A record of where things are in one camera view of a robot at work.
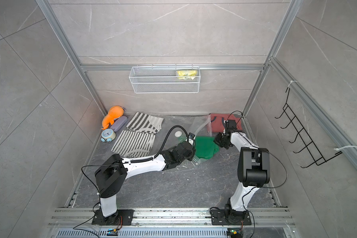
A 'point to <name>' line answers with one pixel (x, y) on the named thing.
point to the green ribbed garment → (206, 147)
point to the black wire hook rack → (303, 135)
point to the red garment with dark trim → (217, 122)
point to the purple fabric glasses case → (118, 123)
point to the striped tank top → (145, 123)
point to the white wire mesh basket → (165, 80)
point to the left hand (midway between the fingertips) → (194, 144)
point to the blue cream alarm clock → (108, 135)
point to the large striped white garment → (133, 144)
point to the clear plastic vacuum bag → (199, 124)
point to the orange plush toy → (114, 112)
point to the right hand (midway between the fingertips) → (216, 141)
